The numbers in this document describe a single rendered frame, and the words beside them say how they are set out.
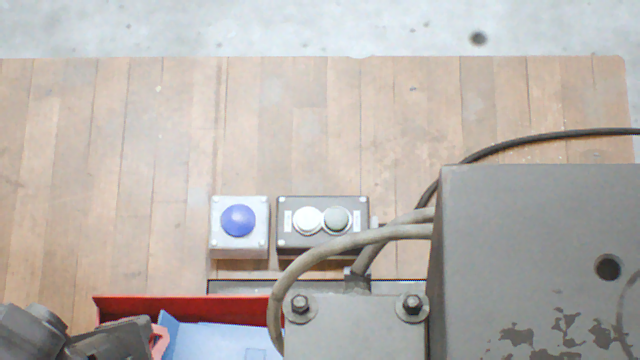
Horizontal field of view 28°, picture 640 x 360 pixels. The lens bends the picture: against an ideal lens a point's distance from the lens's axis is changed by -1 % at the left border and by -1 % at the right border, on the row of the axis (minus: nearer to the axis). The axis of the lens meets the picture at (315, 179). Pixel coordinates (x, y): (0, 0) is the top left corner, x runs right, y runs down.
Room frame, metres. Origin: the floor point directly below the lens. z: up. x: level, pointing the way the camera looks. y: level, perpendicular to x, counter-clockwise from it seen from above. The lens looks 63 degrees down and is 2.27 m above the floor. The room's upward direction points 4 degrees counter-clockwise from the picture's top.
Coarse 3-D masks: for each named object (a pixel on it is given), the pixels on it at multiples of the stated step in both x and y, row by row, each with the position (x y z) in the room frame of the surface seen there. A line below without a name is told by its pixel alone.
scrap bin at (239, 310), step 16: (96, 304) 0.53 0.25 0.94; (112, 304) 0.53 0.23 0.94; (128, 304) 0.53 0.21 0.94; (144, 304) 0.53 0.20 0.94; (160, 304) 0.53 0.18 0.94; (176, 304) 0.53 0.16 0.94; (192, 304) 0.52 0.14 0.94; (208, 304) 0.52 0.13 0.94; (224, 304) 0.52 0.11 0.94; (240, 304) 0.52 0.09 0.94; (256, 304) 0.52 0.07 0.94; (96, 320) 0.52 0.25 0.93; (112, 320) 0.52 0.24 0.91; (192, 320) 0.52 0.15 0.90; (208, 320) 0.52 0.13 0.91; (224, 320) 0.52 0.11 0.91; (240, 320) 0.51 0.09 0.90; (256, 320) 0.51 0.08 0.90
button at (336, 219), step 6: (330, 210) 0.63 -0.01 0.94; (336, 210) 0.63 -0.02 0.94; (342, 210) 0.63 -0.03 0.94; (324, 216) 0.62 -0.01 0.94; (330, 216) 0.62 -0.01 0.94; (336, 216) 0.62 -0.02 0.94; (342, 216) 0.62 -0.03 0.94; (348, 216) 0.62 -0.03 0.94; (324, 222) 0.61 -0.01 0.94; (330, 222) 0.61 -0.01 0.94; (336, 222) 0.61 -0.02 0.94; (342, 222) 0.61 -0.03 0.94; (348, 222) 0.61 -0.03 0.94; (330, 228) 0.60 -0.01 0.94; (336, 228) 0.60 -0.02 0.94; (342, 228) 0.60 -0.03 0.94
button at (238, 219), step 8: (232, 208) 0.64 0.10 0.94; (240, 208) 0.64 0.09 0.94; (248, 208) 0.64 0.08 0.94; (224, 216) 0.63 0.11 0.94; (232, 216) 0.63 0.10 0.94; (240, 216) 0.63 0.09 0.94; (248, 216) 0.63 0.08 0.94; (224, 224) 0.62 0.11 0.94; (232, 224) 0.62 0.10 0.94; (240, 224) 0.62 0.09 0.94; (248, 224) 0.62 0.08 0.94; (232, 232) 0.61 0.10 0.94; (240, 232) 0.61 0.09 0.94; (248, 232) 0.61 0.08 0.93
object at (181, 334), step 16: (160, 320) 0.49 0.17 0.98; (176, 320) 0.50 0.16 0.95; (176, 336) 0.48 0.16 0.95; (192, 336) 0.48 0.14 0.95; (208, 336) 0.48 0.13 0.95; (224, 336) 0.48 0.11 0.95; (240, 336) 0.48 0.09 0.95; (256, 336) 0.48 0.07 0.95; (176, 352) 0.46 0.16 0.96; (192, 352) 0.46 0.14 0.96; (208, 352) 0.46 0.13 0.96; (224, 352) 0.46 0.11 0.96; (240, 352) 0.46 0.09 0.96; (272, 352) 0.46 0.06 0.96
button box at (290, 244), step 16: (608, 128) 0.72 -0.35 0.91; (624, 128) 0.72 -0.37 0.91; (496, 144) 0.71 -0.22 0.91; (512, 144) 0.71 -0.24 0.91; (464, 160) 0.69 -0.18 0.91; (432, 192) 0.65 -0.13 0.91; (288, 208) 0.64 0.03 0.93; (320, 208) 0.63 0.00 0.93; (352, 208) 0.63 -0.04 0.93; (368, 208) 0.63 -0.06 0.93; (416, 208) 0.63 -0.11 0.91; (288, 224) 0.62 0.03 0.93; (352, 224) 0.61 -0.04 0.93; (368, 224) 0.61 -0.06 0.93; (384, 224) 0.61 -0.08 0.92; (288, 240) 0.60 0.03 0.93; (304, 240) 0.60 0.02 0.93; (320, 240) 0.59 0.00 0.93; (288, 256) 0.59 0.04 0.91; (336, 256) 0.58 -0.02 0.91; (352, 256) 0.58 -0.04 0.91
